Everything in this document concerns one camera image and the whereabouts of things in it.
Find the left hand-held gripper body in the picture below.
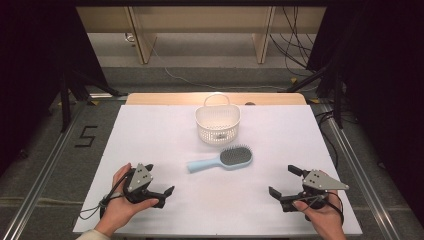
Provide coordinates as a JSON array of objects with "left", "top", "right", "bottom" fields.
[{"left": 122, "top": 162, "right": 168, "bottom": 210}]

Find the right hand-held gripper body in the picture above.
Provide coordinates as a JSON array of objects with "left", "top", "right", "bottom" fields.
[{"left": 280, "top": 169, "right": 350, "bottom": 222}]

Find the light blue hairbrush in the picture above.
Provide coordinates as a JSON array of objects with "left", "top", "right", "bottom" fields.
[{"left": 186, "top": 144, "right": 254, "bottom": 174}]

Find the white plastic basket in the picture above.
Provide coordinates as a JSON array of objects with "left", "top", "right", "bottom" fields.
[{"left": 194, "top": 93, "right": 242, "bottom": 146}]

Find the person's left hand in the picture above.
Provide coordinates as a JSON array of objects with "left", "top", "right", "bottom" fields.
[{"left": 94, "top": 162, "right": 160, "bottom": 238}]

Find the person's right hand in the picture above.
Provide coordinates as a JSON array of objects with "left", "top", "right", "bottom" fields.
[{"left": 292, "top": 190, "right": 348, "bottom": 240}]

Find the white table mat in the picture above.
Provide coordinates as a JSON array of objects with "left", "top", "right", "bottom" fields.
[{"left": 72, "top": 104, "right": 364, "bottom": 236}]

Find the black tripod stand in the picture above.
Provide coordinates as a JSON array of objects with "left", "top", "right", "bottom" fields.
[
  {"left": 59, "top": 69, "right": 129, "bottom": 133},
  {"left": 285, "top": 64, "right": 344, "bottom": 129}
]

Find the black curtain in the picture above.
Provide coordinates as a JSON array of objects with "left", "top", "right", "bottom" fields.
[
  {"left": 306, "top": 0, "right": 424, "bottom": 218},
  {"left": 0, "top": 0, "right": 109, "bottom": 174}
]

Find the beige wooden desk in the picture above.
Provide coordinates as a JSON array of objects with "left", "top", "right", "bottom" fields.
[{"left": 75, "top": 5, "right": 327, "bottom": 65}]

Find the left gripper thick black cable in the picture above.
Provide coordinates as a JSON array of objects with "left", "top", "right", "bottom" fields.
[{"left": 99, "top": 169, "right": 135, "bottom": 219}]

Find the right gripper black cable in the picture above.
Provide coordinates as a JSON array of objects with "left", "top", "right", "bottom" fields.
[{"left": 328, "top": 191, "right": 345, "bottom": 225}]

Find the metal floor rail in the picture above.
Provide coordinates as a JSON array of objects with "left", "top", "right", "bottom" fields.
[
  {"left": 2, "top": 101, "right": 88, "bottom": 240},
  {"left": 319, "top": 103, "right": 401, "bottom": 240}
]

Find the black cable beside table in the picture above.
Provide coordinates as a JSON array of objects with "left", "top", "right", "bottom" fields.
[{"left": 314, "top": 111, "right": 339, "bottom": 168}]

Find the thin black cord loop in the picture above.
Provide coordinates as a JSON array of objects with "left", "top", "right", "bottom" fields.
[{"left": 79, "top": 194, "right": 113, "bottom": 221}]

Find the bundle of black cables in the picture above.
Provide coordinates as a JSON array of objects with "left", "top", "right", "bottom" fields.
[{"left": 269, "top": 6, "right": 321, "bottom": 78}]

